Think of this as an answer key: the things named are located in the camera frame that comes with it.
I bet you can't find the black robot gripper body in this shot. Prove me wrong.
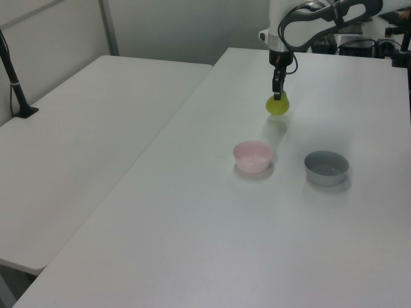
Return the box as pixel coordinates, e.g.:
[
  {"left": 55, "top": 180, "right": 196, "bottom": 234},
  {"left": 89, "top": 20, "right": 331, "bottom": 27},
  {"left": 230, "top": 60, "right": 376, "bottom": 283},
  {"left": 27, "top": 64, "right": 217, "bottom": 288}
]
[{"left": 268, "top": 49, "right": 293, "bottom": 71}]

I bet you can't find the yellow-green pear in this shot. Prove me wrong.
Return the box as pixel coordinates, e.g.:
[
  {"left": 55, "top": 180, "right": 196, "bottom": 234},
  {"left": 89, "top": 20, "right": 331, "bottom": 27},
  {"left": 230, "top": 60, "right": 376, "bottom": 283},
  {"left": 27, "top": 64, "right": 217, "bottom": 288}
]
[{"left": 265, "top": 92, "right": 292, "bottom": 117}]

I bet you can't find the pink plastic bowl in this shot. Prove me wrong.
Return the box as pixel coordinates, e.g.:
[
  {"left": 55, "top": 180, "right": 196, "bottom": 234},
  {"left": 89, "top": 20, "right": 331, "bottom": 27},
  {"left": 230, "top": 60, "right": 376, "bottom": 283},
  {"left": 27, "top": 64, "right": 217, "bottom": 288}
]
[{"left": 232, "top": 140, "right": 274, "bottom": 175}]

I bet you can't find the grey plastic bowl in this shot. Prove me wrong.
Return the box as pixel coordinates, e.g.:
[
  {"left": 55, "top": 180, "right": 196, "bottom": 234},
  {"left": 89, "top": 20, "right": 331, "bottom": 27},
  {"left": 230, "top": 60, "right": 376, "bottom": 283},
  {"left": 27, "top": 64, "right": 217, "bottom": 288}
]
[{"left": 303, "top": 150, "right": 350, "bottom": 187}]

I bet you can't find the black electronics box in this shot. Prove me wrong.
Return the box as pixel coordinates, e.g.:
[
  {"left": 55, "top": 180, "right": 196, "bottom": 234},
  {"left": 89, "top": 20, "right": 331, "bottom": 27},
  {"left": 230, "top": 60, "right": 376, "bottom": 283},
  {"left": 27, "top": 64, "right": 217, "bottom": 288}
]
[{"left": 310, "top": 34, "right": 338, "bottom": 55}]

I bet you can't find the white side table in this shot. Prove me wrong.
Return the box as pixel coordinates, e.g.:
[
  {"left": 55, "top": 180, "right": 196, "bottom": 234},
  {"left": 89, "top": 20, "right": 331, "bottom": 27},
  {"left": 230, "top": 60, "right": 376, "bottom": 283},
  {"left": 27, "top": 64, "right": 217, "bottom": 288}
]
[{"left": 0, "top": 55, "right": 214, "bottom": 271}]

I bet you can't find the black pole stand with base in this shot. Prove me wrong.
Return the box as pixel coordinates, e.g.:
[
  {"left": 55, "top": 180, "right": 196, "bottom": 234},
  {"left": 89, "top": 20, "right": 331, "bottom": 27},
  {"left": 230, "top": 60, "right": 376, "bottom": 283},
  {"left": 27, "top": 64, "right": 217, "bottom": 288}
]
[{"left": 0, "top": 28, "right": 40, "bottom": 120}]

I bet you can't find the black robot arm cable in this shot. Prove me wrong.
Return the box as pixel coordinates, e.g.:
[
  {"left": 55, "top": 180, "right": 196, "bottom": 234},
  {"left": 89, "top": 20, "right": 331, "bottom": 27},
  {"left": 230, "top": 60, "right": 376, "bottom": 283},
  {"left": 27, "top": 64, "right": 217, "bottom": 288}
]
[{"left": 277, "top": 1, "right": 342, "bottom": 76}]

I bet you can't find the black equipment with cables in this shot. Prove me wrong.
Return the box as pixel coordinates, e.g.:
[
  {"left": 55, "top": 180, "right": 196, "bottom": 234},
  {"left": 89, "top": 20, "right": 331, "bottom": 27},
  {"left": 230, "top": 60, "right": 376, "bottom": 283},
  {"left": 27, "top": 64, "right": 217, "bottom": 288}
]
[{"left": 337, "top": 37, "right": 380, "bottom": 58}]

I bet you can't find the grey partition frame post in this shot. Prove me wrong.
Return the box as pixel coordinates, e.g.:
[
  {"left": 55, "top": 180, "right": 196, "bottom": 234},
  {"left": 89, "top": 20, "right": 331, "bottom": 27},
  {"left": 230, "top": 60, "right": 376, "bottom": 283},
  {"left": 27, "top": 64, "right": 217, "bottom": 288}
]
[{"left": 98, "top": 0, "right": 120, "bottom": 56}]

